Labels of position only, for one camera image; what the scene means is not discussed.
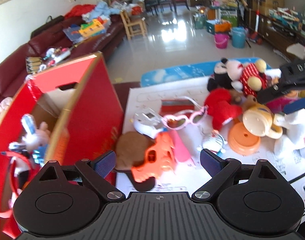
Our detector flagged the yellow toy kettle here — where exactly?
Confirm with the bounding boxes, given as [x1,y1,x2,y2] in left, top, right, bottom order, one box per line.
[242,103,283,139]

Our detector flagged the blue toy gear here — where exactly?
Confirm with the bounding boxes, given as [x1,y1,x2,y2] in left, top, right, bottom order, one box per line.
[32,144,48,166]

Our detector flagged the magenta toy box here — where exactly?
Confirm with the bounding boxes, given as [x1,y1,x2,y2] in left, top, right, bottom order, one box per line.
[265,96,300,114]

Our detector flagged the Doraemon figure toy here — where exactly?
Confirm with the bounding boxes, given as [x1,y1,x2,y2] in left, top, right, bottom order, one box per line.
[201,130,227,154]

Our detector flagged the Minnie Mouse plush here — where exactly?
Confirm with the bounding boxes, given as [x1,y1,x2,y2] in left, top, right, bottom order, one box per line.
[207,58,267,96]

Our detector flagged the white plush animal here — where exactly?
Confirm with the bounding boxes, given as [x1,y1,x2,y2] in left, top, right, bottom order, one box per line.
[273,108,305,159]

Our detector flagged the small brown bear plush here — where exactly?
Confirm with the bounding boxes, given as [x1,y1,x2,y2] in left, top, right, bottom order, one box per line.
[229,89,257,112]

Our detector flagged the pink flat toy piece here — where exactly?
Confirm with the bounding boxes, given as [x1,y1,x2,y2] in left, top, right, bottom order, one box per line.
[170,130,191,163]

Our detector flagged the brown round plush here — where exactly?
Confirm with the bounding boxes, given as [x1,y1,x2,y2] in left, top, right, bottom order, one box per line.
[115,130,158,192]

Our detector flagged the red plush toy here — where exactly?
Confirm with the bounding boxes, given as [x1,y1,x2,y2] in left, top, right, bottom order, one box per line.
[204,88,242,131]

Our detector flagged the orange toy water gun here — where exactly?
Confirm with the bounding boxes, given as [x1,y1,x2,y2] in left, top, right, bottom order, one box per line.
[131,132,177,183]

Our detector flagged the red cardboard gift box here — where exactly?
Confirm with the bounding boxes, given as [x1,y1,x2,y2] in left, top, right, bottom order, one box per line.
[0,52,124,236]

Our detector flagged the pink heart sunglasses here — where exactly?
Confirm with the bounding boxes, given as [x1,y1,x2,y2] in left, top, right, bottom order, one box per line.
[162,106,207,130]

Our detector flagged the white rabbit plush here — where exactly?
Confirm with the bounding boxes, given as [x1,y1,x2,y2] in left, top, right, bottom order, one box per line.
[8,114,51,153]

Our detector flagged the blue bucket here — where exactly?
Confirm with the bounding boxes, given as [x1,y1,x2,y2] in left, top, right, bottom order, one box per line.
[231,27,247,49]

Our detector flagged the white toy game device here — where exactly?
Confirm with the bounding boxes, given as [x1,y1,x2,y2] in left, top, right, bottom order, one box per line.
[133,108,165,139]

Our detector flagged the pink bucket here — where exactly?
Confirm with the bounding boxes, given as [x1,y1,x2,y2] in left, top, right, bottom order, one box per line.
[214,33,229,49]

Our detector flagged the red booklet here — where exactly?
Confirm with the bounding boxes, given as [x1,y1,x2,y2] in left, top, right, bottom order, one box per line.
[159,99,195,116]

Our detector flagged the blue mat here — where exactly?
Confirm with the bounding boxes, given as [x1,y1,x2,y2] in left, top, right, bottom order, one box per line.
[140,57,259,87]

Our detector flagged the dark red leather sofa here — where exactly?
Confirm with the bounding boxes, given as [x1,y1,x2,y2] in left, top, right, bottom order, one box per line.
[0,15,125,102]

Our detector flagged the colourful toy block set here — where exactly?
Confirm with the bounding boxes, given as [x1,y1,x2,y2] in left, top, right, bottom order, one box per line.
[79,18,106,38]

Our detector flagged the wooden chair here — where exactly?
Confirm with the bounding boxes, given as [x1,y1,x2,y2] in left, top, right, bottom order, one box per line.
[120,10,148,40]

